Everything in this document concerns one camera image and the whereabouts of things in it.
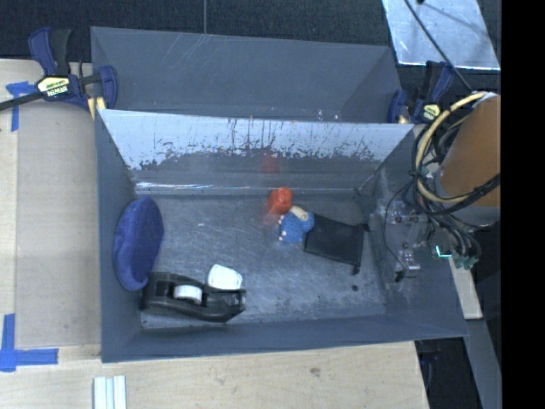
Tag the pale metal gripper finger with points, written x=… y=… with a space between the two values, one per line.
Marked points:
x=404 y=218
x=409 y=260

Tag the blue toy figure red hat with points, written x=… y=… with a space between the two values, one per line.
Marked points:
x=294 y=228

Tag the grey metal bin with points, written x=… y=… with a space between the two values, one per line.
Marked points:
x=238 y=79

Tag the white cup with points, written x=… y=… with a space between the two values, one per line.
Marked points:
x=223 y=277

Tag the pale wood flat board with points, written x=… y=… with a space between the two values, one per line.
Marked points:
x=55 y=228

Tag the black flat box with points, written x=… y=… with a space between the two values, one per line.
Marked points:
x=334 y=241

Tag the black tape dispenser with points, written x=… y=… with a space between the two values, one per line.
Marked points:
x=213 y=307

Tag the blue round disc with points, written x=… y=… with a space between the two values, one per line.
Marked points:
x=137 y=245

